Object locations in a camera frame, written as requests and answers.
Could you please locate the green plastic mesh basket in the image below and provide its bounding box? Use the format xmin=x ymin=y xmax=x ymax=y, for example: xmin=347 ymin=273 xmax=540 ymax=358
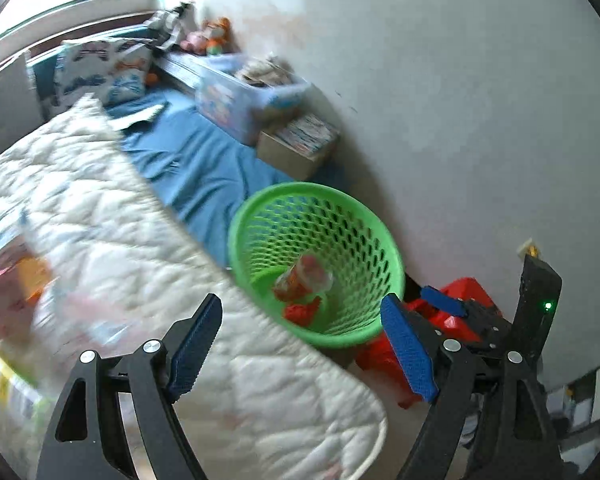
xmin=228 ymin=181 xmax=406 ymax=350

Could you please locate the orange plush toy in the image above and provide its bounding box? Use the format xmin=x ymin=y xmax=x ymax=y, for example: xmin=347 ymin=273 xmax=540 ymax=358
xmin=202 ymin=17 xmax=233 ymax=56

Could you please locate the clear plastic cup red label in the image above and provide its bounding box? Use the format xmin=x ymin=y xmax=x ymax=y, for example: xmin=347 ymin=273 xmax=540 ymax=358
xmin=272 ymin=254 xmax=334 ymax=303

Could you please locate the white quilted blanket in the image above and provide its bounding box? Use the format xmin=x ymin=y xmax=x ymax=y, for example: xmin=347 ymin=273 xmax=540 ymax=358
xmin=0 ymin=94 xmax=388 ymax=480

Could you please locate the blue bed sheet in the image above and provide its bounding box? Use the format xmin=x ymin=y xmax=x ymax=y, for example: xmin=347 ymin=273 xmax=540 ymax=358
xmin=105 ymin=87 xmax=346 ymax=271

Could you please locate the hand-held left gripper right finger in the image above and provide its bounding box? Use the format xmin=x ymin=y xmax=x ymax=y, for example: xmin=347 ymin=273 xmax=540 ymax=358
xmin=380 ymin=293 xmax=566 ymax=480

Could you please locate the yellow green printed packet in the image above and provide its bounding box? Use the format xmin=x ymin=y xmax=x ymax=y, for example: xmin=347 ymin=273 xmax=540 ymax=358
xmin=0 ymin=345 xmax=48 ymax=426

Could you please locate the black and white plush toy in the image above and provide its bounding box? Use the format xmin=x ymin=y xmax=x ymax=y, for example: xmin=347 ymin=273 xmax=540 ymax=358
xmin=147 ymin=2 xmax=196 ymax=51

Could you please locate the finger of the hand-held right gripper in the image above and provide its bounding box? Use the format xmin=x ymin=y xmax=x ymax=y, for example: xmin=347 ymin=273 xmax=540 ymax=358
xmin=420 ymin=285 xmax=513 ymax=352

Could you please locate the butterfly print pillow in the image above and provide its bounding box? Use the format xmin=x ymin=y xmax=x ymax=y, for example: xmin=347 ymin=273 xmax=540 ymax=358
xmin=100 ymin=45 xmax=153 ymax=106
xmin=50 ymin=37 xmax=151 ymax=111

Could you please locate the printed paper stack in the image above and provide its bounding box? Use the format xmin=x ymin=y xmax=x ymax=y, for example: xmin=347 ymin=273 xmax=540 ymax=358
xmin=275 ymin=112 xmax=341 ymax=156

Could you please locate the pink plush toy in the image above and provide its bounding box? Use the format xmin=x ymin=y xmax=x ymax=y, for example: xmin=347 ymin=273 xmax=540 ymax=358
xmin=180 ymin=30 xmax=208 ymax=53

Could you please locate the clear blue storage box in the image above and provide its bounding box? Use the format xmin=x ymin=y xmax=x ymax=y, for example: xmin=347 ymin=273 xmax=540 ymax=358
xmin=195 ymin=52 xmax=311 ymax=146

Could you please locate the pink snack packet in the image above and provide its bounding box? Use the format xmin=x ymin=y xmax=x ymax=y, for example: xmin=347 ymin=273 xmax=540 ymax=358
xmin=0 ymin=272 xmax=36 ymax=356

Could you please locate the cardboard box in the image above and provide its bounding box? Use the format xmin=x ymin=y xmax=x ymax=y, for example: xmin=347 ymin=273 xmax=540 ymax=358
xmin=256 ymin=112 xmax=341 ymax=181

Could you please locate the beige fabric bundle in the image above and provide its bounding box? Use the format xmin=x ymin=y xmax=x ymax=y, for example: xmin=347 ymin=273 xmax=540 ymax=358
xmin=235 ymin=52 xmax=301 ymax=90

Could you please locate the red crumpled wrapper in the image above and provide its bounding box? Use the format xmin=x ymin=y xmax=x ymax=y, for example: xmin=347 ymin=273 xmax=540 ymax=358
xmin=283 ymin=296 xmax=327 ymax=327

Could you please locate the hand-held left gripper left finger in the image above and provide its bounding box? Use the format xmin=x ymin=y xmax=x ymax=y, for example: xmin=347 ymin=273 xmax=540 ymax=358
xmin=36 ymin=293 xmax=224 ymax=480

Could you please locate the red plastic stool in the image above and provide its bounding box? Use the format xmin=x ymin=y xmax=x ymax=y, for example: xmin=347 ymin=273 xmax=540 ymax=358
xmin=355 ymin=277 xmax=503 ymax=408

